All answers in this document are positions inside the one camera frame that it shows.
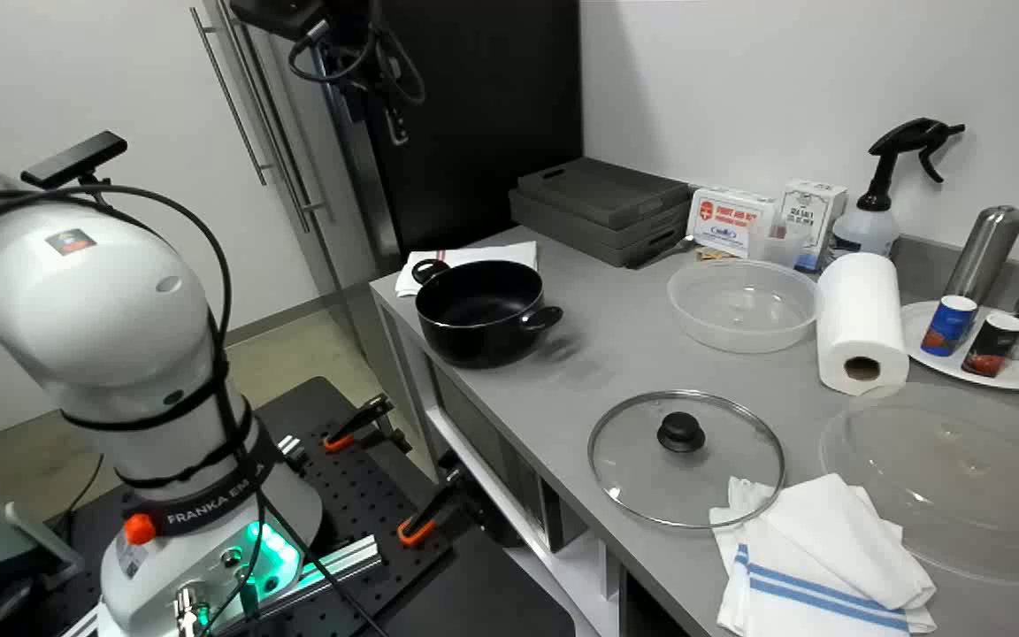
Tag glass lid with black knob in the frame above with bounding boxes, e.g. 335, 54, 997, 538
588, 391, 784, 530

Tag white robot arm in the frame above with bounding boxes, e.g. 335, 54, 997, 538
0, 177, 320, 637

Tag black cooking pot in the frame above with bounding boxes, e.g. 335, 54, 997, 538
414, 258, 563, 369

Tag dark grey stacked trays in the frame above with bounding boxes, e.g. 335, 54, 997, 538
509, 158, 688, 269

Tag upper orange black clamp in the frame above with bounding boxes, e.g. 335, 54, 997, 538
320, 392, 392, 452

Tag orange black clamp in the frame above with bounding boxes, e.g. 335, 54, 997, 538
392, 472, 464, 550
320, 392, 392, 452

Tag lower orange black clamp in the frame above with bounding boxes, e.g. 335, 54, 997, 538
392, 472, 464, 550

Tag clear plastic bowl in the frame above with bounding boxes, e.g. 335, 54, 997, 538
666, 263, 817, 353

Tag white red labelled box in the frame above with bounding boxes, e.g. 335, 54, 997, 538
687, 186, 776, 258

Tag black perforated robot table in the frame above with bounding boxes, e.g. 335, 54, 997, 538
0, 379, 573, 637

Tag small white carton box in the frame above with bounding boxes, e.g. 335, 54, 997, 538
765, 182, 847, 274

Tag white paper towel roll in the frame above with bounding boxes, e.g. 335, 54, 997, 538
817, 253, 910, 398

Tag black trigger spray bottle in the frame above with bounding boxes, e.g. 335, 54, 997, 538
829, 116, 962, 255

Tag white towel with blue stripes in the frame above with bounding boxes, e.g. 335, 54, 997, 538
707, 474, 936, 637

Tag blue spice can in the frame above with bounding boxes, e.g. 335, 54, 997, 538
918, 293, 977, 356

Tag dark red spice jar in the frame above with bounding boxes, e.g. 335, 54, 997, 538
962, 311, 1019, 379

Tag left steel shaker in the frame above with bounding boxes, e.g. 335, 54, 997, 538
946, 205, 1019, 300

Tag large clear glass plate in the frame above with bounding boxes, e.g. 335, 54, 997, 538
821, 381, 1019, 582

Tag white round plate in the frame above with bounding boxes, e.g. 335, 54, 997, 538
901, 300, 1019, 392

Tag steel refrigerator door handles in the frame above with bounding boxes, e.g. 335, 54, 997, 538
194, 0, 319, 234

